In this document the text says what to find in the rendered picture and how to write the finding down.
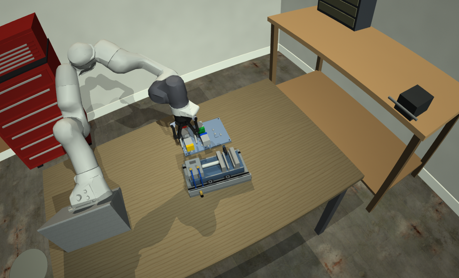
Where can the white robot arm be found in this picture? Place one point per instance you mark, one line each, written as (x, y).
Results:
(72, 130)

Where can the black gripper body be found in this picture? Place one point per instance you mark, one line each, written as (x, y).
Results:
(179, 119)

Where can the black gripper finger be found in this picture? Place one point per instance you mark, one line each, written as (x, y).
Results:
(178, 136)
(192, 128)

